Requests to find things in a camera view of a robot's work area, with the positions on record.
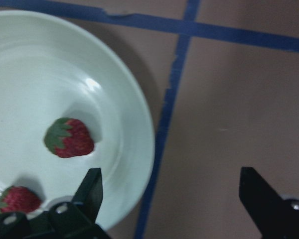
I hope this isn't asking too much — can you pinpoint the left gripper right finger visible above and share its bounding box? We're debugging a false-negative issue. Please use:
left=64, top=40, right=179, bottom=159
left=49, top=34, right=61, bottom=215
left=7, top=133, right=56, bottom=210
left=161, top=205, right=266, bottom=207
left=239, top=166, right=285, bottom=236

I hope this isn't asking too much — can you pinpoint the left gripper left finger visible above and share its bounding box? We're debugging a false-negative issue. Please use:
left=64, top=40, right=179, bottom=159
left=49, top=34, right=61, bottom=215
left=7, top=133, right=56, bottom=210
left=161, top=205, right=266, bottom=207
left=72, top=168, right=103, bottom=223

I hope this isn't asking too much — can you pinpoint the red strawberry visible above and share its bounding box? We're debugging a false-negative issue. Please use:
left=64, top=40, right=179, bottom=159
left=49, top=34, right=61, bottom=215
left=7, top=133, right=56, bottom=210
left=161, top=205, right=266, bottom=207
left=0, top=186, right=42, bottom=214
left=43, top=118, right=95, bottom=158

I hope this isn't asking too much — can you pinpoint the light green plate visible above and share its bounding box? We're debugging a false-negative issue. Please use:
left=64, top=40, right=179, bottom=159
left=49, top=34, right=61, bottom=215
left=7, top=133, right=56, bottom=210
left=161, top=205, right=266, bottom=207
left=0, top=10, right=154, bottom=230

